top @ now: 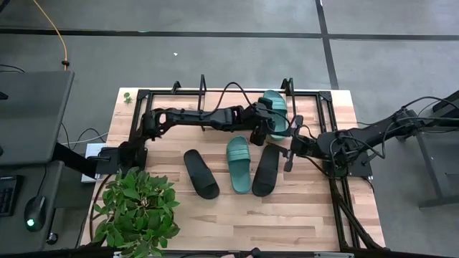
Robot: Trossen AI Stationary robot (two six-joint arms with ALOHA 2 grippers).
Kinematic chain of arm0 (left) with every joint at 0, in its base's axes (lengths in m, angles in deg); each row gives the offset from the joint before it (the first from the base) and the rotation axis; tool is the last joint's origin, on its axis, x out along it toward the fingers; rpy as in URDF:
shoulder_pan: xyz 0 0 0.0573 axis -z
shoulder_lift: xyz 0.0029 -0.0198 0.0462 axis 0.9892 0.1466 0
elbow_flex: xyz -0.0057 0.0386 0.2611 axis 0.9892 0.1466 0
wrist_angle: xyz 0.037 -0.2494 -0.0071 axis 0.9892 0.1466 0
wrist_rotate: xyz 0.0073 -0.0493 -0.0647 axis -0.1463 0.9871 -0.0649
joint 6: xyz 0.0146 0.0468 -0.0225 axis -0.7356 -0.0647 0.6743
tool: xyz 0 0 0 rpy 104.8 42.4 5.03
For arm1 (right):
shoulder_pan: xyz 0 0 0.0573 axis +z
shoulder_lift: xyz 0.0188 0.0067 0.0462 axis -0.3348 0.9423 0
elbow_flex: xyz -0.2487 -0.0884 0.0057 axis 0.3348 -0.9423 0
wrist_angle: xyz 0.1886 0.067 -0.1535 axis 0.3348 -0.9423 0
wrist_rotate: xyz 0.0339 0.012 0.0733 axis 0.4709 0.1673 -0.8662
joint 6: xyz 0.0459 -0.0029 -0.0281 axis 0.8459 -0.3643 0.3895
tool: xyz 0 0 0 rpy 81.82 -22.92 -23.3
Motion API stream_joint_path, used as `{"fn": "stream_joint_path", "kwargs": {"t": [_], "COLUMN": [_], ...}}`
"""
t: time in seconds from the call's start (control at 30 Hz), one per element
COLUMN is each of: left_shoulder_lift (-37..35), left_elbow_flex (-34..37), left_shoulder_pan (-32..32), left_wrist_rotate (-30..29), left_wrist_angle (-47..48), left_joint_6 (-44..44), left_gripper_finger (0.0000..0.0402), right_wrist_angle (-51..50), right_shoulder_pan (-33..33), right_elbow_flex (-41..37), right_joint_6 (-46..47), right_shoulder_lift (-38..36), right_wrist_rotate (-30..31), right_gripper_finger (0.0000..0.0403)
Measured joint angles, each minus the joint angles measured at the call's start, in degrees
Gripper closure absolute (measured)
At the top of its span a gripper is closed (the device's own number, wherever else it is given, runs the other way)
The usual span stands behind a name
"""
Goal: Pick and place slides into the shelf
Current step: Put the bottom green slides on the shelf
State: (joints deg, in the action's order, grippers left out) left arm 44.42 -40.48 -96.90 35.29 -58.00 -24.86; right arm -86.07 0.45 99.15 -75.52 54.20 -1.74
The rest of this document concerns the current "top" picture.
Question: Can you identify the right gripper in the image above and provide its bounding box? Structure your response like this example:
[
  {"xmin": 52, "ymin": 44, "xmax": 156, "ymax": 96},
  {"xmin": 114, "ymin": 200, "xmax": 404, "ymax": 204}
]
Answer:
[{"xmin": 265, "ymin": 114, "xmax": 323, "ymax": 173}]

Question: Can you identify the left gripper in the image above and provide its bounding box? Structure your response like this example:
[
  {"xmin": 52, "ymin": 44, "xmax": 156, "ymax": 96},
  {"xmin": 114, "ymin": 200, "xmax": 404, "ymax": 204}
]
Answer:
[{"xmin": 240, "ymin": 96, "xmax": 275, "ymax": 147}]

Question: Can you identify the teal rubber slide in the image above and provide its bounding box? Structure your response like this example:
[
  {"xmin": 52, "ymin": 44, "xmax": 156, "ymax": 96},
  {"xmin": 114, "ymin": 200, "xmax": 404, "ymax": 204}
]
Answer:
[
  {"xmin": 225, "ymin": 135, "xmax": 252, "ymax": 195},
  {"xmin": 262, "ymin": 89, "xmax": 290, "ymax": 141}
]

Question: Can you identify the black rubber slide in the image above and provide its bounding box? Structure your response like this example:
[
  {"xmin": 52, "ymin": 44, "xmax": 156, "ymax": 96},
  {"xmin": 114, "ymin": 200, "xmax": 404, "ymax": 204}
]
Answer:
[
  {"xmin": 183, "ymin": 148, "xmax": 221, "ymax": 200},
  {"xmin": 251, "ymin": 144, "xmax": 281, "ymax": 198}
]

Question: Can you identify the black metal wooden shelf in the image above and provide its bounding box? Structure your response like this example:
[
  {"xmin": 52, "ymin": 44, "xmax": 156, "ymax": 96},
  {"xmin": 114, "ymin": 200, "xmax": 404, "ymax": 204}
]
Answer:
[{"xmin": 197, "ymin": 73, "xmax": 298, "ymax": 132}]

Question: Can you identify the black metal stand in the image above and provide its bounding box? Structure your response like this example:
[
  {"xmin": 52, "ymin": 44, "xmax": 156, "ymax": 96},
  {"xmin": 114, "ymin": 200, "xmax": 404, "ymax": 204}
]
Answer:
[{"xmin": 415, "ymin": 89, "xmax": 459, "ymax": 209}]

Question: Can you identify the green leafy plant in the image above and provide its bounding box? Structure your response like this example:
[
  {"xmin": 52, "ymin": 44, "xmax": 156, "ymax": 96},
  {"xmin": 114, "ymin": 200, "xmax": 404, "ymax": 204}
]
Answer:
[{"xmin": 91, "ymin": 166, "xmax": 182, "ymax": 258}]

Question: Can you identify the white power box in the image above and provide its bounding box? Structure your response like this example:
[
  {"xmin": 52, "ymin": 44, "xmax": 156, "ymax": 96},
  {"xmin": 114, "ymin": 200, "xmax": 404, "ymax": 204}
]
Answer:
[{"xmin": 80, "ymin": 142, "xmax": 108, "ymax": 184}]

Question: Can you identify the grey desk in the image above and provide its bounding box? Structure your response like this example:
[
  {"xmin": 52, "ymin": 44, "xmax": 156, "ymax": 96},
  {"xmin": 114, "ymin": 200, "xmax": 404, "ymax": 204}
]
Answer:
[{"xmin": 0, "ymin": 70, "xmax": 95, "ymax": 254}]

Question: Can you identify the black computer mouse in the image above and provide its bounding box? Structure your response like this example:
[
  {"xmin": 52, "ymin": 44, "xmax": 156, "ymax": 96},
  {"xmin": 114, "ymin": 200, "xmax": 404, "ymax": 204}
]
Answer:
[{"xmin": 24, "ymin": 195, "xmax": 47, "ymax": 233}]

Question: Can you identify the black keyboard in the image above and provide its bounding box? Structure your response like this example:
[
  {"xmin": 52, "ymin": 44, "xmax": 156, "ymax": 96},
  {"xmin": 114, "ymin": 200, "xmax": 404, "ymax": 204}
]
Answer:
[{"xmin": 0, "ymin": 174, "xmax": 19, "ymax": 218}]

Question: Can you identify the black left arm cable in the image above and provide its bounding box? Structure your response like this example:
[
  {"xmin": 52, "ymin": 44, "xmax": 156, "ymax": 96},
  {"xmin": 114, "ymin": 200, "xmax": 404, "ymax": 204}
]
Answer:
[{"xmin": 214, "ymin": 81, "xmax": 254, "ymax": 115}]

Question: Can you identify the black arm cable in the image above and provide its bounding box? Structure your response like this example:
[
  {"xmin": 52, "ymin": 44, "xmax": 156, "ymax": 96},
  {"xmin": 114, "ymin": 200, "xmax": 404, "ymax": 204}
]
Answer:
[
  {"xmin": 214, "ymin": 81, "xmax": 254, "ymax": 115},
  {"xmin": 399, "ymin": 95, "xmax": 459, "ymax": 119}
]

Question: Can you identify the black aluminium table frame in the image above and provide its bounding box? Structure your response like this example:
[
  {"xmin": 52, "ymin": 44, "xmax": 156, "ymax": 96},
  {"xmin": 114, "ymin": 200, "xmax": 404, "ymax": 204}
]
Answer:
[{"xmin": 127, "ymin": 80, "xmax": 387, "ymax": 258}]

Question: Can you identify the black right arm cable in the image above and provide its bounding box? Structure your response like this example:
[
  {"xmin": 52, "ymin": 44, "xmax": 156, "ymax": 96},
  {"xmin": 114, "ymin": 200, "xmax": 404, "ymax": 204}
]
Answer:
[{"xmin": 399, "ymin": 95, "xmax": 459, "ymax": 119}]

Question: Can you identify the grey floor cable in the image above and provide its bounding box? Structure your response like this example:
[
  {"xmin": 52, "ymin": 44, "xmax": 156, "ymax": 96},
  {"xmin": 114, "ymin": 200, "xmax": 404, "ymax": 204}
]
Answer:
[{"xmin": 60, "ymin": 132, "xmax": 109, "ymax": 147}]

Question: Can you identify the yellow cable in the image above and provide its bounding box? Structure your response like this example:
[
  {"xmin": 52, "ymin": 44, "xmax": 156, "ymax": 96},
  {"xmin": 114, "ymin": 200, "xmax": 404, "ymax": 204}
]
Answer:
[{"xmin": 32, "ymin": 0, "xmax": 70, "ymax": 72}]

